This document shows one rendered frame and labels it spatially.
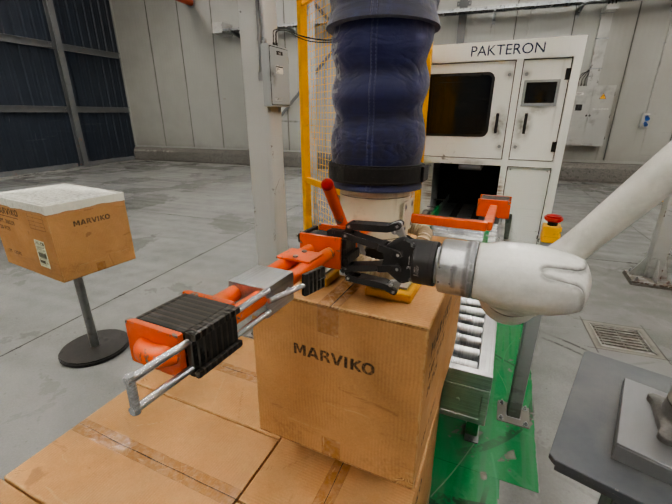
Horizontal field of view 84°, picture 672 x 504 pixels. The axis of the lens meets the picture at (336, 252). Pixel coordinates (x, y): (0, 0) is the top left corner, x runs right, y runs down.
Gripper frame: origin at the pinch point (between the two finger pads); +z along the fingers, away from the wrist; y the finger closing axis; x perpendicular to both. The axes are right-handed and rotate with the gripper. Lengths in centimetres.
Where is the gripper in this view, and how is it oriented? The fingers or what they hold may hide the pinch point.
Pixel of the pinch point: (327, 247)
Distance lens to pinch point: 69.6
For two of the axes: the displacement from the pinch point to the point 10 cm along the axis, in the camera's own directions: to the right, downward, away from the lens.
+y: 0.0, 9.4, 3.5
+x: 4.1, -3.1, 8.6
